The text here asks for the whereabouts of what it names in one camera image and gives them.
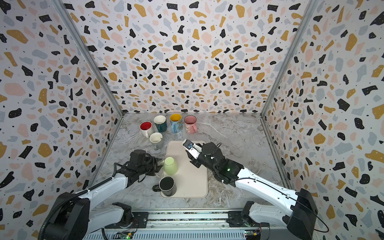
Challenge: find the black mug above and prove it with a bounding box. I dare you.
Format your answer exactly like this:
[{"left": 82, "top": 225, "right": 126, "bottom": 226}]
[{"left": 152, "top": 176, "right": 177, "bottom": 197}]

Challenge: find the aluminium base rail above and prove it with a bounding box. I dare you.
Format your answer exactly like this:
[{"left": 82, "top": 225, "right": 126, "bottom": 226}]
[{"left": 90, "top": 204, "right": 301, "bottom": 240}]

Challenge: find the light green mug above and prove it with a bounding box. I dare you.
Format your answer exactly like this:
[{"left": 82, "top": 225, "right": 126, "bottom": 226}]
[{"left": 163, "top": 157, "right": 178, "bottom": 176}]

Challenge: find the white mug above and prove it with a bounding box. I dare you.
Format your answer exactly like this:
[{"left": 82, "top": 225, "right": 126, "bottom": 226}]
[{"left": 140, "top": 121, "right": 155, "bottom": 139}]

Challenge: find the right aluminium corner post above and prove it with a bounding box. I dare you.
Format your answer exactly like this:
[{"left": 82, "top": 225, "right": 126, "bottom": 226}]
[{"left": 261, "top": 0, "right": 319, "bottom": 119}]

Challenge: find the grey mug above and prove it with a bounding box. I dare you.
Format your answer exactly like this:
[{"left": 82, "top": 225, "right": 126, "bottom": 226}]
[{"left": 150, "top": 133, "right": 164, "bottom": 151}]

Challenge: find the left green circuit board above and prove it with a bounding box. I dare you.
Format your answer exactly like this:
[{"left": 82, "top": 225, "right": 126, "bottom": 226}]
[{"left": 115, "top": 231, "right": 135, "bottom": 240}]

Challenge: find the light blue butterfly mug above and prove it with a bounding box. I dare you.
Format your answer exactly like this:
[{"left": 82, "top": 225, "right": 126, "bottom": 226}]
[{"left": 170, "top": 114, "right": 183, "bottom": 134}]

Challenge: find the right circuit board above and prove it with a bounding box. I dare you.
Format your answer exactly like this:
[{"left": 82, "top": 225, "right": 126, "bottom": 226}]
[{"left": 245, "top": 230, "right": 261, "bottom": 240}]

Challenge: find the dark green mug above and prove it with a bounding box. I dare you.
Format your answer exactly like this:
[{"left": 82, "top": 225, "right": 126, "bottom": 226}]
[{"left": 154, "top": 115, "right": 167, "bottom": 133}]

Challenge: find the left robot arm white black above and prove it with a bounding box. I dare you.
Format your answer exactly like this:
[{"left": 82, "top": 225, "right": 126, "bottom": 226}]
[{"left": 38, "top": 150, "right": 162, "bottom": 240}]

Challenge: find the cream rectangular tray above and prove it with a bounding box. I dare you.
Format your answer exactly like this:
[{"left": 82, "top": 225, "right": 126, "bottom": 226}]
[{"left": 166, "top": 141, "right": 208, "bottom": 199}]

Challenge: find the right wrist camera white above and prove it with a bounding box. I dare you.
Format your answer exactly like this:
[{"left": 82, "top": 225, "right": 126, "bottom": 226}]
[{"left": 183, "top": 140, "right": 202, "bottom": 160}]

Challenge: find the aluminium corner post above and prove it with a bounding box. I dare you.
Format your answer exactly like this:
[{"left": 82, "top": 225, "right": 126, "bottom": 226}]
[
  {"left": 261, "top": 0, "right": 319, "bottom": 119},
  {"left": 52, "top": 1, "right": 124, "bottom": 118}
]

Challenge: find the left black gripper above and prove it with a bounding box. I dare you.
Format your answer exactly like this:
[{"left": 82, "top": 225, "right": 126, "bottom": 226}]
[{"left": 137, "top": 156, "right": 162, "bottom": 176}]

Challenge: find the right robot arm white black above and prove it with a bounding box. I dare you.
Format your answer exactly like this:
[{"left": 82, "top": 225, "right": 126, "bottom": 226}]
[{"left": 183, "top": 140, "right": 318, "bottom": 240}]

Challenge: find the left aluminium corner post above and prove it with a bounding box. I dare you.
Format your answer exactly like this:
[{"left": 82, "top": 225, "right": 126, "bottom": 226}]
[{"left": 52, "top": 1, "right": 124, "bottom": 118}]

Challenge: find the pink patterned mug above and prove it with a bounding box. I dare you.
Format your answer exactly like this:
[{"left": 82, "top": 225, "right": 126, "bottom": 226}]
[{"left": 184, "top": 115, "right": 198, "bottom": 135}]

